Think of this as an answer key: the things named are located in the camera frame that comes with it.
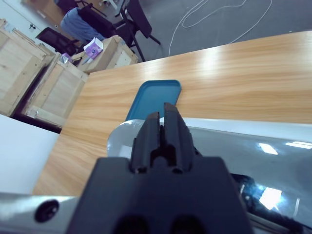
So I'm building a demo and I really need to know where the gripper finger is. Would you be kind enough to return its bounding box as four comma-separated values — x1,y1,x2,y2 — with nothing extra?
163,102,195,171
131,112,160,171

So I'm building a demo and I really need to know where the silver grey machine lever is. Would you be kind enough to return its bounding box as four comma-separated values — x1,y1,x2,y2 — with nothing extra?
106,118,312,234

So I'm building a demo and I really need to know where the teal plastic tray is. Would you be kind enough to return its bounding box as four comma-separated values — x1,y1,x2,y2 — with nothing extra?
125,79,182,121

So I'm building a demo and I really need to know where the purple white cardboard box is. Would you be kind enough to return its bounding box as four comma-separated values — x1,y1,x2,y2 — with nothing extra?
83,38,104,59

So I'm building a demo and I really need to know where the black chair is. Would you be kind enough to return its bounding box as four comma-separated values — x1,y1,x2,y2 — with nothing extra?
78,6,115,39
119,0,161,61
36,26,81,57

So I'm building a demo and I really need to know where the person in blue clothes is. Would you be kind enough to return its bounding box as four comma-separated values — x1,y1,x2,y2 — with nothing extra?
60,7,105,41

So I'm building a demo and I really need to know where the large wooden crate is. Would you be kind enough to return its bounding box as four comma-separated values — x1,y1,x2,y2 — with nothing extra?
0,19,61,117

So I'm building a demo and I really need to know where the white floor cable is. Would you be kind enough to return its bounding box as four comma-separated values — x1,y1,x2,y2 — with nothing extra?
168,0,273,56

